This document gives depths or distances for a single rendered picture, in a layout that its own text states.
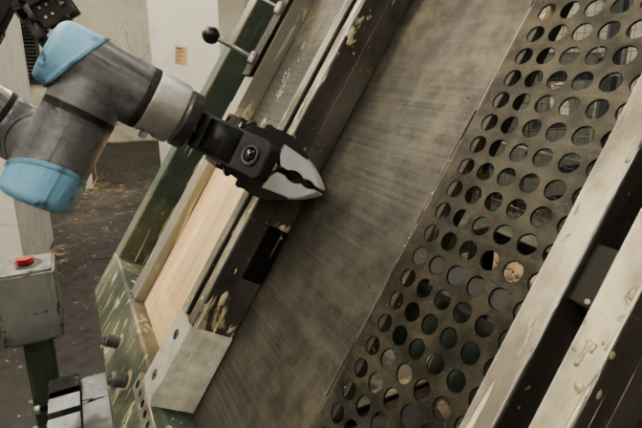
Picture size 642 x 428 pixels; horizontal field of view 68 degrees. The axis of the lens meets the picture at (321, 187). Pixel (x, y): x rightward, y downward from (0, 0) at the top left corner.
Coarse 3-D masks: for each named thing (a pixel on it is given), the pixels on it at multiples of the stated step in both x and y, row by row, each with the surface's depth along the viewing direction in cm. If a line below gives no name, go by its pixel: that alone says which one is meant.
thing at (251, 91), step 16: (304, 0) 102; (288, 16) 102; (304, 16) 103; (288, 32) 102; (272, 48) 102; (288, 48) 103; (272, 64) 102; (256, 80) 102; (240, 96) 102; (256, 96) 102; (240, 112) 101; (192, 176) 105; (208, 176) 101; (192, 192) 101; (176, 208) 104; (192, 208) 101; (176, 224) 101; (160, 240) 103; (176, 240) 101; (160, 256) 101; (144, 272) 102; (144, 288) 101
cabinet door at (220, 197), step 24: (216, 168) 101; (216, 192) 96; (240, 192) 87; (192, 216) 100; (216, 216) 91; (192, 240) 95; (216, 240) 86; (168, 264) 99; (192, 264) 90; (168, 288) 95; (168, 312) 89
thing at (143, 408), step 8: (136, 384) 77; (136, 392) 76; (144, 392) 73; (136, 400) 75; (144, 400) 72; (144, 408) 71; (152, 408) 70; (144, 416) 71; (152, 416) 68; (144, 424) 69; (152, 424) 67
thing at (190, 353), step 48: (384, 0) 69; (336, 48) 68; (384, 48) 71; (336, 96) 69; (240, 240) 67; (192, 288) 72; (240, 288) 69; (192, 336) 67; (144, 384) 70; (192, 384) 69
